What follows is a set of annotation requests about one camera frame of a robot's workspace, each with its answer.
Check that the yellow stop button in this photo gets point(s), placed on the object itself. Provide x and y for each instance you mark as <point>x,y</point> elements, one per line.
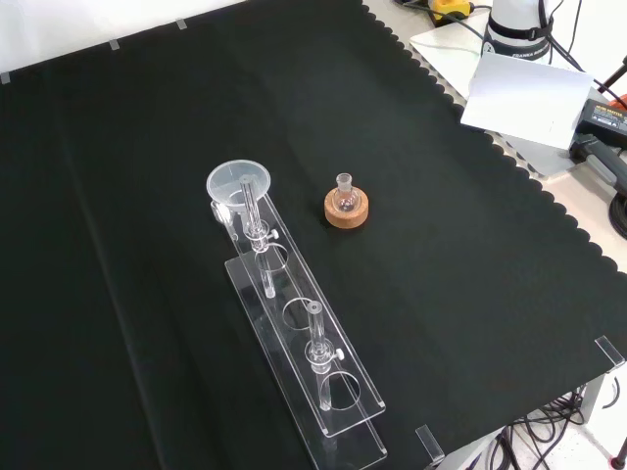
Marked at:
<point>450,7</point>

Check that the small round-bottom glass flask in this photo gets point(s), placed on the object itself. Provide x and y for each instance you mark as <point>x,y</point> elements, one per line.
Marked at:
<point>345,198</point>

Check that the clear acrylic funnel stand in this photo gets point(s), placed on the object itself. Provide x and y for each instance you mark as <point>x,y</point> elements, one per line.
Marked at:
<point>313,352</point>

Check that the black tripod leg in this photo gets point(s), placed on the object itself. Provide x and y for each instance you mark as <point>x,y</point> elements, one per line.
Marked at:
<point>612,78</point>

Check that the black power adapter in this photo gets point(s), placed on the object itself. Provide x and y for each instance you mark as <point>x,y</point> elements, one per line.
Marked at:
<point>605,120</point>

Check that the black bench cloth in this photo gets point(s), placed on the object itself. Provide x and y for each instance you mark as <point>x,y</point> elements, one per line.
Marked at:
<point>441,254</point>

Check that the pale board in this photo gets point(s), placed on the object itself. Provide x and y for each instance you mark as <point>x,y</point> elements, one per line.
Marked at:
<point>524,98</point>

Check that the clear cloth clip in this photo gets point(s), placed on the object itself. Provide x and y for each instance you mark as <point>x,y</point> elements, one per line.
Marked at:
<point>429,443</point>
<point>610,351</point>

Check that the clear plastic funnel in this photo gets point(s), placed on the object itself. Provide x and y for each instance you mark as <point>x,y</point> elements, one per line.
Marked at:
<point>230,183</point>

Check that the grey metal base plate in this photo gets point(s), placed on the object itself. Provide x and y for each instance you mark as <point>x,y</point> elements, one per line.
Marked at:
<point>441,49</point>

